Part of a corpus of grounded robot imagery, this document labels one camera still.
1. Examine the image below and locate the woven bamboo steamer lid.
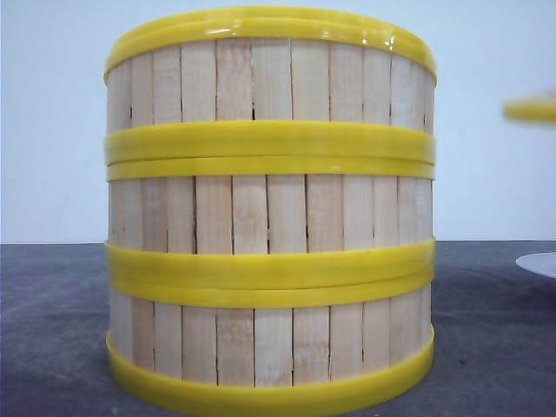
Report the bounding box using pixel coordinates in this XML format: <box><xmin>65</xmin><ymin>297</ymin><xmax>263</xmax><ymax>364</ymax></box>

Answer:
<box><xmin>502</xmin><ymin>89</ymin><xmax>556</xmax><ymax>123</ymax></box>

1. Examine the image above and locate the bamboo steamer basket with bun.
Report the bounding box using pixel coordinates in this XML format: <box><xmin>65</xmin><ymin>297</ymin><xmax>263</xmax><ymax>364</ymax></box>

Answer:
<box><xmin>104</xmin><ymin>6</ymin><xmax>436</xmax><ymax>180</ymax></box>

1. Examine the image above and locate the white plate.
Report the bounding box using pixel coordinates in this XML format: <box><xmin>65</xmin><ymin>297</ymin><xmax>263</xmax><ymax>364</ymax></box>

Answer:
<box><xmin>515</xmin><ymin>252</ymin><xmax>556</xmax><ymax>279</ymax></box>

